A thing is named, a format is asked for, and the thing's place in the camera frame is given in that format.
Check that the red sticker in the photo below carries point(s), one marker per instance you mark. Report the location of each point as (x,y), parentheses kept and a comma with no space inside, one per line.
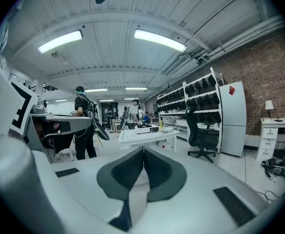
(231,90)

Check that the white table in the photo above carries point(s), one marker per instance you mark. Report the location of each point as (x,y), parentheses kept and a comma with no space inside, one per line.
(142,136)

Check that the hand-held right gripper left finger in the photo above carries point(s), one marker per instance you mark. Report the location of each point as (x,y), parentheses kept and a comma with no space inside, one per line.
(123,172)

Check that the white desk with drawers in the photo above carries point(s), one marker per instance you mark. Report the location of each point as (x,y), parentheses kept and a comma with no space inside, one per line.
(269,140)

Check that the white shelf rack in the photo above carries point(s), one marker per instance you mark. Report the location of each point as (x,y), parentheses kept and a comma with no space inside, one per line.
(170,113)
(184,91)

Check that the row of white storage boxes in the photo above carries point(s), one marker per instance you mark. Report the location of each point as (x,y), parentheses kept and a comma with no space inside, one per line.
(179,122)

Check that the white shelf of black devices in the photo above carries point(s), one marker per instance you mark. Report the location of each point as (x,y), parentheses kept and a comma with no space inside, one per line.
(212,79)

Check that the long ceiling light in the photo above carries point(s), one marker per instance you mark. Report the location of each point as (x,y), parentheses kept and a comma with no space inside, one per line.
(59,41)
(159,40)
(96,90)
(136,88)

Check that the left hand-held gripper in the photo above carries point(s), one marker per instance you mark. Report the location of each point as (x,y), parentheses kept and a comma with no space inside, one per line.
(23,106)

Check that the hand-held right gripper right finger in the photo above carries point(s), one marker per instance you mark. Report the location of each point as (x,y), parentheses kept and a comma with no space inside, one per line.
(162,172)

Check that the black white-trimmed backpack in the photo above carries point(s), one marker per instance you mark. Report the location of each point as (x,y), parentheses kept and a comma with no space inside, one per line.
(93,113)

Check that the black gas stove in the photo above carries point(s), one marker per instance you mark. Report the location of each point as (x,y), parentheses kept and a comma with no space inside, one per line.
(143,125)

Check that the white table lamp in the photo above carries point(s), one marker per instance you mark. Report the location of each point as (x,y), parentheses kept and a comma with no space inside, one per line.
(269,105)

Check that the white refrigerator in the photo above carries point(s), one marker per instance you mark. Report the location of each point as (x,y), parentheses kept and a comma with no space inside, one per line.
(234,113)

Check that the white ceiling air vent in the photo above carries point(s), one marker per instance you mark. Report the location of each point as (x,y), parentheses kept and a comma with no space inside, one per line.
(176,64)

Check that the white ceiling pipes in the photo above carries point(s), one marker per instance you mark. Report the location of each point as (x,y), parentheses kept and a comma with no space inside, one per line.
(242,38)

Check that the pale green tray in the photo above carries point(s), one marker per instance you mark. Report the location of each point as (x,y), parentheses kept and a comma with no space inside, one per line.
(168,129)

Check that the black office chair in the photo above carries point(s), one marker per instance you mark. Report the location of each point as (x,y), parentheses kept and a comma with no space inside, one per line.
(202,138)

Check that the yellow oil bottle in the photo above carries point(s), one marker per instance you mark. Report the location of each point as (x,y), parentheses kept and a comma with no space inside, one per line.
(161,124)

